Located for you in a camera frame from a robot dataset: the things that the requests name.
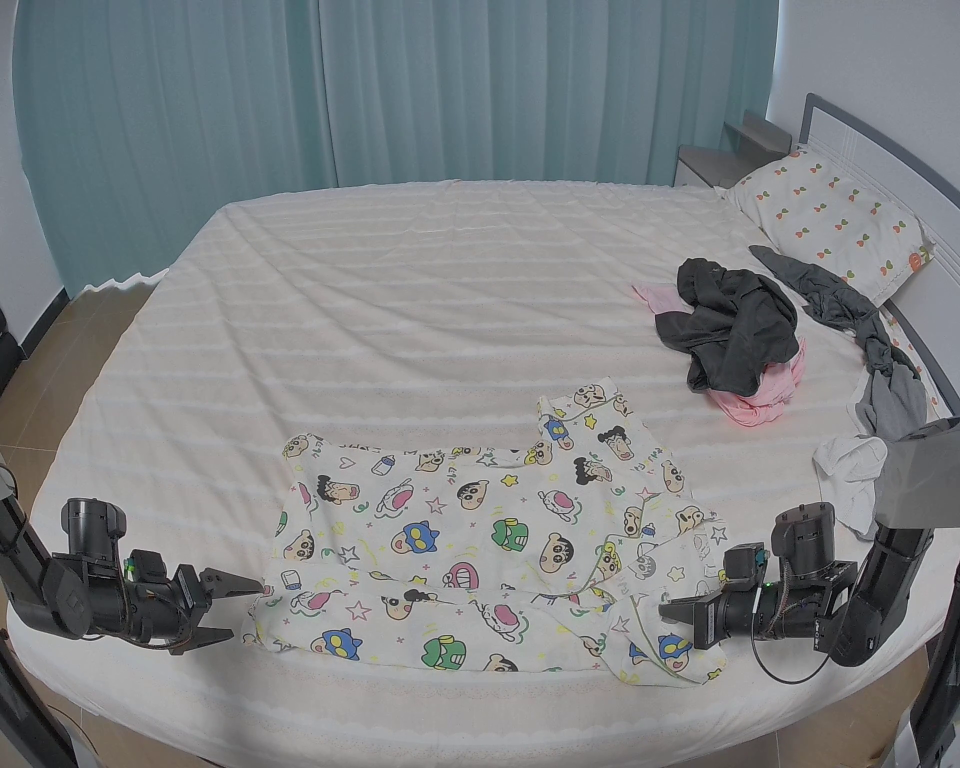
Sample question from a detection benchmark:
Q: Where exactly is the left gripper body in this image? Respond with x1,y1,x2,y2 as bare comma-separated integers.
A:
123,566,215,654

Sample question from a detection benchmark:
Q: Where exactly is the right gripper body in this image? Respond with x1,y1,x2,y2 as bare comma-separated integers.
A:
693,588,760,651

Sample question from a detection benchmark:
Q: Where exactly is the white printed pyjama top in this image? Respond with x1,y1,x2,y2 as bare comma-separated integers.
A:
240,378,732,687

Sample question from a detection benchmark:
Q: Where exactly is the white garment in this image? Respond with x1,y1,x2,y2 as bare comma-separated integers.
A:
813,435,890,540

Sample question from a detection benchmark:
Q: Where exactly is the pink garment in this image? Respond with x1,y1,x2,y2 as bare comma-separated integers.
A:
632,281,807,429

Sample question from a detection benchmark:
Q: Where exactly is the black garment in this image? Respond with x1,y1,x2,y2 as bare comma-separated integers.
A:
656,257,802,395

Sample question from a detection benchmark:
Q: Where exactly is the bed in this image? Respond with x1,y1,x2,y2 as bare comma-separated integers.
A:
0,93,960,751

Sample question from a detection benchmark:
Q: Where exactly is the dark grey garment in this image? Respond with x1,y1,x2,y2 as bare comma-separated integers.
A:
750,243,920,376

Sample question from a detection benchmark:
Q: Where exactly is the white printed pillow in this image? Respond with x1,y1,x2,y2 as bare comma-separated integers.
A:
723,146,937,309

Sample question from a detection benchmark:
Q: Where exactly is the grey bedside table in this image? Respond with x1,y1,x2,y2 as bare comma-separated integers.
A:
675,108,795,189

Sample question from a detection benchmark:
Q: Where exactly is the blue-green curtain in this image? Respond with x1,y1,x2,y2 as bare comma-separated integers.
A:
11,0,781,294

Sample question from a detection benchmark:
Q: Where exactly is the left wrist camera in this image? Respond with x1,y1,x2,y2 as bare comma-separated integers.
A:
123,551,170,586

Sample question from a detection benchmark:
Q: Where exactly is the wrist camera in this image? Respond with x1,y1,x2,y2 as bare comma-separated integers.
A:
723,546,774,590
123,551,170,586

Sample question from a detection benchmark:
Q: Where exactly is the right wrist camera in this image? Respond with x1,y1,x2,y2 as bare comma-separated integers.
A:
723,546,774,590

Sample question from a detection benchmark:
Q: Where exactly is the black cable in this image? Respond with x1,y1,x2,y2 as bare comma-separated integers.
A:
750,637,834,685

